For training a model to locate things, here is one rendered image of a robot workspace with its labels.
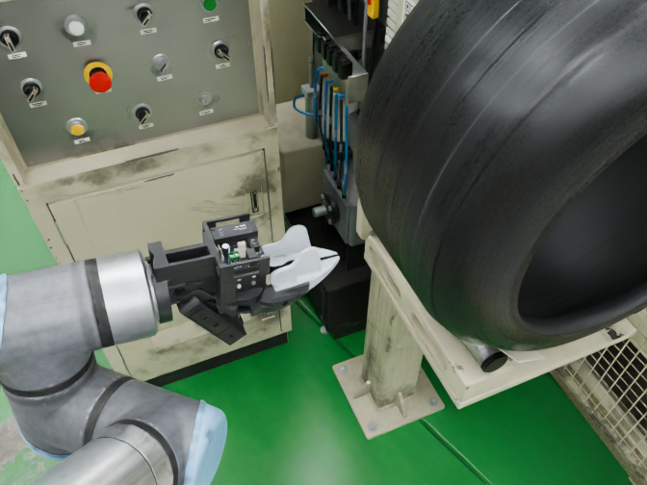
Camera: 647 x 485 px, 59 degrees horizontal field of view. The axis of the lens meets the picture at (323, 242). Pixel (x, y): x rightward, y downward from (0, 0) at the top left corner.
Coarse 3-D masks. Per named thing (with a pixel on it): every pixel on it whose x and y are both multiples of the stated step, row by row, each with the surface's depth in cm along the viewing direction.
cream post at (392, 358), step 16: (400, 0) 92; (416, 0) 87; (400, 16) 94; (384, 304) 141; (368, 320) 158; (384, 320) 145; (400, 320) 142; (368, 336) 162; (384, 336) 149; (400, 336) 147; (368, 352) 167; (384, 352) 153; (400, 352) 154; (416, 352) 158; (368, 368) 172; (384, 368) 158; (400, 368) 161; (416, 368) 165; (384, 384) 164; (400, 384) 168; (384, 400) 172
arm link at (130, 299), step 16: (112, 256) 56; (128, 256) 56; (112, 272) 54; (128, 272) 54; (144, 272) 55; (112, 288) 53; (128, 288) 54; (144, 288) 54; (112, 304) 53; (128, 304) 54; (144, 304) 54; (112, 320) 53; (128, 320) 54; (144, 320) 55; (128, 336) 55; (144, 336) 57
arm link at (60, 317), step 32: (0, 288) 51; (32, 288) 52; (64, 288) 52; (96, 288) 53; (0, 320) 50; (32, 320) 51; (64, 320) 52; (96, 320) 53; (0, 352) 50; (32, 352) 52; (64, 352) 53; (32, 384) 54
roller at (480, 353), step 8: (464, 344) 88; (472, 344) 87; (472, 352) 87; (480, 352) 85; (488, 352) 85; (496, 352) 85; (480, 360) 85; (488, 360) 84; (496, 360) 84; (504, 360) 85; (480, 368) 86; (488, 368) 85; (496, 368) 86
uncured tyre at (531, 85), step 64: (448, 0) 60; (512, 0) 54; (576, 0) 51; (640, 0) 48; (384, 64) 66; (448, 64) 58; (512, 64) 52; (576, 64) 49; (640, 64) 48; (384, 128) 65; (448, 128) 57; (512, 128) 51; (576, 128) 50; (640, 128) 51; (384, 192) 68; (448, 192) 57; (512, 192) 53; (576, 192) 54; (640, 192) 95; (448, 256) 60; (512, 256) 58; (576, 256) 97; (640, 256) 92; (448, 320) 70; (512, 320) 69; (576, 320) 81
